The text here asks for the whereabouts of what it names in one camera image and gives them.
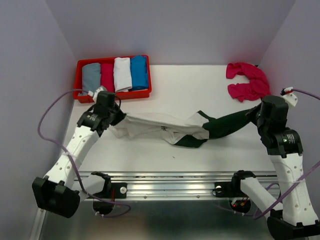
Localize red plastic tray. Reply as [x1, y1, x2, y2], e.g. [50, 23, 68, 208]
[73, 55, 152, 107]

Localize cream and green t-shirt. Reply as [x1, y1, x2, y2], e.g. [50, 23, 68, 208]
[110, 109, 250, 149]

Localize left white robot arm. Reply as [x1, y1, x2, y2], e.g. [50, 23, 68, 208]
[32, 87, 125, 218]

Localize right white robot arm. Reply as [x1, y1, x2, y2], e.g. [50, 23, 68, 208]
[248, 95, 320, 240]

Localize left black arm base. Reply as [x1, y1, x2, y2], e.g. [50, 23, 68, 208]
[91, 171, 128, 200]

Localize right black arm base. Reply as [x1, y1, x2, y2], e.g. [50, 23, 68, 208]
[212, 170, 256, 198]

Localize magenta crumpled t-shirt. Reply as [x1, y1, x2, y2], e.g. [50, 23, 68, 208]
[225, 62, 271, 103]

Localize magenta rolled t-shirt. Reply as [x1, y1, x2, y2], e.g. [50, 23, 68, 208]
[100, 63, 115, 92]

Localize grey rolled t-shirt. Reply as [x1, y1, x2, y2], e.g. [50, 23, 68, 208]
[78, 62, 101, 96]

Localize white rolled t-shirt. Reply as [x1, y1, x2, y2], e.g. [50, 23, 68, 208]
[113, 57, 133, 93]

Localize blue rolled t-shirt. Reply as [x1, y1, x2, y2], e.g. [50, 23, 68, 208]
[130, 55, 149, 91]

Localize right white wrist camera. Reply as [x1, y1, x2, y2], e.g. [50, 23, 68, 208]
[280, 87, 298, 108]

